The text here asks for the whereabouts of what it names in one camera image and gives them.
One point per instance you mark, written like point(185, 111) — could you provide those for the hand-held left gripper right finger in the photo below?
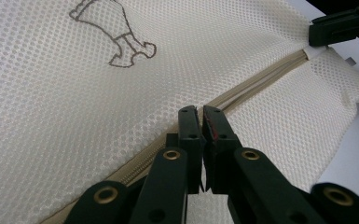
point(219, 149)

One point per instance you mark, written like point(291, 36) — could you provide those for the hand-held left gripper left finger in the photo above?
point(191, 146)

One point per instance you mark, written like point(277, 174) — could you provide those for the cream mesh laundry bag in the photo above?
point(59, 109)

